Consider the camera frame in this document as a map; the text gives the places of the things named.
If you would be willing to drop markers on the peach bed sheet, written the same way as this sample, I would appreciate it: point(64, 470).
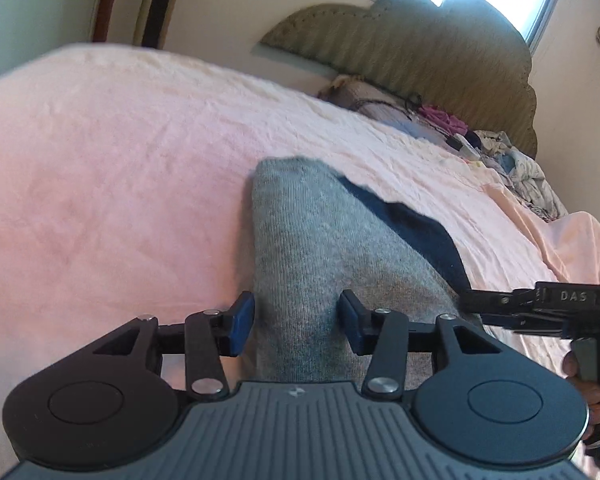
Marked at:
point(570, 240)

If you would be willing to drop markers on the olive padded headboard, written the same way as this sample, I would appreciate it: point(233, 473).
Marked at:
point(405, 45)

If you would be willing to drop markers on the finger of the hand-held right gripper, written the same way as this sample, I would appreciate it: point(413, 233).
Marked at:
point(525, 324)
point(495, 301)

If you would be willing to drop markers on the grey embroidered sweater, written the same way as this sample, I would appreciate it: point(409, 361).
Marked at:
point(305, 260)

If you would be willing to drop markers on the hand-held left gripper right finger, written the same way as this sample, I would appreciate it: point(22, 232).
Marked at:
point(352, 327)

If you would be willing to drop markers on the pile of pale clothes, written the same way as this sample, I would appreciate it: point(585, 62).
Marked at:
point(525, 175)

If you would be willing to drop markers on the navy blue garment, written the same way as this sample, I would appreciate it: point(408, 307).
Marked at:
point(420, 230)

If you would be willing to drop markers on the pink bed blanket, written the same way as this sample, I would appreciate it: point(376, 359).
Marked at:
point(105, 160)

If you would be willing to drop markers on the person's right hand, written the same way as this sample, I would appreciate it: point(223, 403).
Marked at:
point(596, 410)

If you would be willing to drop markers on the magenta crumpled cloth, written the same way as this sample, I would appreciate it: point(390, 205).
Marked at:
point(442, 117)

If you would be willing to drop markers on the white wardrobe door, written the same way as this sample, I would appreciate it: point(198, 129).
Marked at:
point(40, 5)

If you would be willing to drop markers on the patterned beige pillow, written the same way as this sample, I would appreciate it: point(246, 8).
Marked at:
point(360, 95)

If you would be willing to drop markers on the brown wooden door frame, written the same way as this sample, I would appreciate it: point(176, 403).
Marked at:
point(155, 0)

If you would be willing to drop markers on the small white remote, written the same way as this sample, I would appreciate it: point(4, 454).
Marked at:
point(462, 145)

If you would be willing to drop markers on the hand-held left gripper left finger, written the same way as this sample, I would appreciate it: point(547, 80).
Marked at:
point(245, 322)

